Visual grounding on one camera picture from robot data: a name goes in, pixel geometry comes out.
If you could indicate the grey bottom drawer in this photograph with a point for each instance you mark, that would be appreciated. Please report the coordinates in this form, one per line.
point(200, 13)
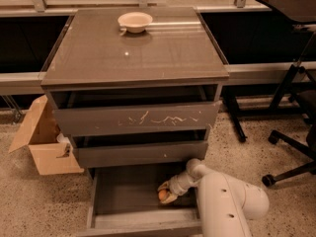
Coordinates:
point(125, 204)

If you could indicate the grey middle drawer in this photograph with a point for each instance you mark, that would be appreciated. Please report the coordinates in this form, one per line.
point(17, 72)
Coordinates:
point(140, 148)

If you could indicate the white plastic bag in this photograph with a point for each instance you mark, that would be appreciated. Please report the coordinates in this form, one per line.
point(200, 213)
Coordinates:
point(62, 139)

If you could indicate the grey drawer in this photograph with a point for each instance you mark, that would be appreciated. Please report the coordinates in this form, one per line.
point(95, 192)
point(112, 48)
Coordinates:
point(140, 148)
point(135, 110)
point(125, 204)

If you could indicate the grey drawer cabinet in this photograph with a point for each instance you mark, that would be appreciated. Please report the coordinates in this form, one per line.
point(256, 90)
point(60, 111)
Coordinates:
point(97, 53)

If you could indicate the orange fruit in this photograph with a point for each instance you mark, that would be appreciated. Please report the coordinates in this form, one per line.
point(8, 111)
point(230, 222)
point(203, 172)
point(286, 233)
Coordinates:
point(162, 195)

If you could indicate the grey top drawer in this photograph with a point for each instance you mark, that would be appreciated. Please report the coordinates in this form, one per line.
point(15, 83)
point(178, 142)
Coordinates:
point(135, 110)

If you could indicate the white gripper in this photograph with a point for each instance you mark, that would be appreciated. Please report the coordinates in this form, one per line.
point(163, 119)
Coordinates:
point(178, 188)

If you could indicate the open cardboard box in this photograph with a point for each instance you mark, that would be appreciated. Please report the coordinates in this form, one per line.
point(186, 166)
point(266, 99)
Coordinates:
point(38, 132)

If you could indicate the metal window rail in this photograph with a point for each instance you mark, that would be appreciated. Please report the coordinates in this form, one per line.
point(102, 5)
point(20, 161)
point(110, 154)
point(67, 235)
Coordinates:
point(131, 0)

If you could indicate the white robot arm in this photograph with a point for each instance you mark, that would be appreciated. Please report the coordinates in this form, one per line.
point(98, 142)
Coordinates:
point(224, 203)

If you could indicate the white paper bowl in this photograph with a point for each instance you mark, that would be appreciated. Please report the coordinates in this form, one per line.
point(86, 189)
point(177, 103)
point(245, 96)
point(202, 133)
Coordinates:
point(135, 22)

